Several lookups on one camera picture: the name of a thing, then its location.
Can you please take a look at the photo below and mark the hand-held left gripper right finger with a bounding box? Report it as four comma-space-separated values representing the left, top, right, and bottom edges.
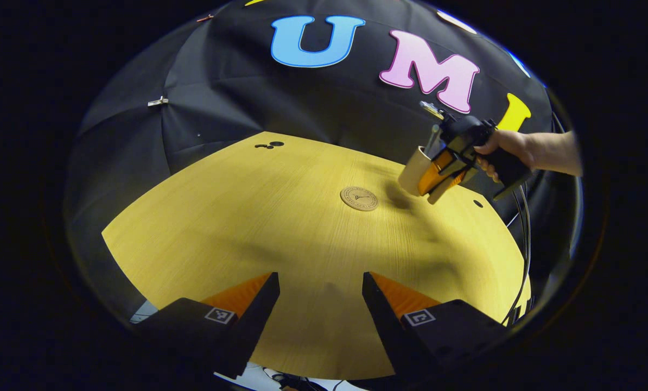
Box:
362, 272, 512, 381

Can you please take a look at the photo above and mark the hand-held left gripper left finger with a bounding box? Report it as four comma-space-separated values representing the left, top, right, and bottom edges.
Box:
134, 272, 281, 380

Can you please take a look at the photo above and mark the cream cup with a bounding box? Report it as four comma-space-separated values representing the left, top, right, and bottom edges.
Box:
398, 146, 466, 205

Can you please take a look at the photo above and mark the white toothpaste tube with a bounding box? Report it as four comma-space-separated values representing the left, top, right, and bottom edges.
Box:
424, 125, 443, 161

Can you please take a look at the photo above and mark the wooden desktop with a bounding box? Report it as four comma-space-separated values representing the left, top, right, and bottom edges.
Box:
101, 130, 532, 381

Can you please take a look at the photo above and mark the black backdrop cloth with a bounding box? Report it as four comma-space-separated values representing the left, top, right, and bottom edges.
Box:
63, 0, 582, 326

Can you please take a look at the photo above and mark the black cable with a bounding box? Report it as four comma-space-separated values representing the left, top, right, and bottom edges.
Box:
503, 182, 533, 326

